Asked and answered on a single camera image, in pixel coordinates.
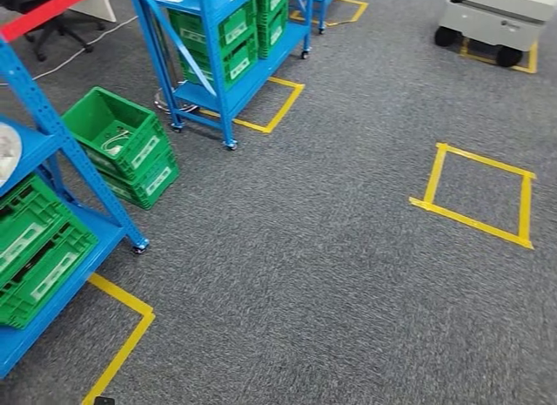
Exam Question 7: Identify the blue metal shelf rack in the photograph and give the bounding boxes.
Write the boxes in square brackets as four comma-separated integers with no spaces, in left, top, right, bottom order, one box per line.
[289,0,342,36]
[128,0,314,152]
[0,36,151,381]

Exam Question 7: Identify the white slanted board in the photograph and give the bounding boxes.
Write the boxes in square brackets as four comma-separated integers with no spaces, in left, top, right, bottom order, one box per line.
[69,0,118,24]

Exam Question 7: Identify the grey wheeled cart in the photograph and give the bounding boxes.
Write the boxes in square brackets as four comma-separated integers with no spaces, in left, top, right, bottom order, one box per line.
[434,0,557,69]

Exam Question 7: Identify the grey wheel hubcap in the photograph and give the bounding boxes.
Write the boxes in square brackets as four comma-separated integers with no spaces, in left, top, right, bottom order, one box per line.
[0,122,23,189]

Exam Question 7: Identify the yellow floor tape square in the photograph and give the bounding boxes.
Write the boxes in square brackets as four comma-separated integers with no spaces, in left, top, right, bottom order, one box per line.
[460,38,539,75]

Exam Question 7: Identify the red barrier belt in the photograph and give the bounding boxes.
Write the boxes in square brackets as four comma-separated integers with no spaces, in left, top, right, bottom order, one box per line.
[0,0,101,44]

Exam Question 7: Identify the chrome stanchion base ring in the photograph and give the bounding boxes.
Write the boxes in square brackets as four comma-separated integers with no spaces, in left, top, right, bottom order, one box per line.
[155,87,199,114]

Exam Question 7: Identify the white charger cable bundle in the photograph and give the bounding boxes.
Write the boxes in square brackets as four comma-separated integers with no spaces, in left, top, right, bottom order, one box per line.
[100,128,131,157]

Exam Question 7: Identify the white floor cable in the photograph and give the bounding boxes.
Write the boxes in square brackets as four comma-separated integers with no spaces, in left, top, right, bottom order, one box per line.
[0,16,139,87]

